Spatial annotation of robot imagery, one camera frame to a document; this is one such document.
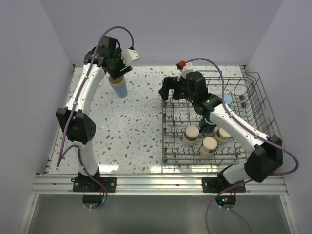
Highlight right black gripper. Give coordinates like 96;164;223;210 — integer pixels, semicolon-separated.
159;76;196;103

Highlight tall beige cup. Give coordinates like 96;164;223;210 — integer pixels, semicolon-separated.
108;76;126;88

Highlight blue plastic cup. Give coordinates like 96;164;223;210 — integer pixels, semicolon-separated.
111;81;128;98

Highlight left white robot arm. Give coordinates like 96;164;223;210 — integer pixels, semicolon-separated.
56;36;140;192

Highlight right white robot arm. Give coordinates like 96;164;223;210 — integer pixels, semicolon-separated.
158;72;283;192

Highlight dark green mug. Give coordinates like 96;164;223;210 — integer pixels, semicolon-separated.
199;117;217;133

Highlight beige brown cup left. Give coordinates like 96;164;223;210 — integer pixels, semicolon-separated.
182;125;199;146

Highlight beige brown cup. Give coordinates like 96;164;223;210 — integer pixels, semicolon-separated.
213;127;231;145
199;136;218;158
182;125;199;146

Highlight light blue ceramic mug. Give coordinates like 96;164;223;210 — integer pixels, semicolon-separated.
224;94;232;107

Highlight beige brown cup middle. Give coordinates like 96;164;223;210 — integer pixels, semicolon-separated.
199;136;218;158

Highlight beige brown cup right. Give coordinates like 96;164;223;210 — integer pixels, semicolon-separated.
213;127;231;145

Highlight right round controller board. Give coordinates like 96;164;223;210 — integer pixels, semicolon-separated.
215;195;236;209

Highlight round controller board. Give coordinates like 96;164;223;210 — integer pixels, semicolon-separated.
82;195;104;205
215;195;236;209

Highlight left round controller board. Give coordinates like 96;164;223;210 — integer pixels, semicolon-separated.
82;195;104;205

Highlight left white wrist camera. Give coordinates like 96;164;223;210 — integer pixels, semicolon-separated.
121;49;140;66

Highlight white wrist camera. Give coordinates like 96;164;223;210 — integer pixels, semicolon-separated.
121;49;140;66
176;60;194;81

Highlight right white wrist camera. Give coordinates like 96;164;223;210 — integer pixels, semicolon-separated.
176;60;194;81

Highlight grey wire dish rack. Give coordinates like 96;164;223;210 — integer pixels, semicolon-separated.
161;71;281;172

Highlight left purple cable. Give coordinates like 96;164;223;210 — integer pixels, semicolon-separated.
56;25;135;167

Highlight purple cable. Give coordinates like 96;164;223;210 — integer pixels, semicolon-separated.
56;25;135;167
185;57;299;234

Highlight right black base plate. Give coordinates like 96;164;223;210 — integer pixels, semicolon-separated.
201;177;243;194

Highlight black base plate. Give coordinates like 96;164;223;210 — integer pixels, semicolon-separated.
201;177;243;194
71;172;117;193

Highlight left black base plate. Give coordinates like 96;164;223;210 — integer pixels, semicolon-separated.
71;172;117;193

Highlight aluminium mounting rail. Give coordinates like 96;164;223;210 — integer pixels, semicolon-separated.
31;174;288;195

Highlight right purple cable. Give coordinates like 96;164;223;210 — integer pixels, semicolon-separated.
185;57;299;234

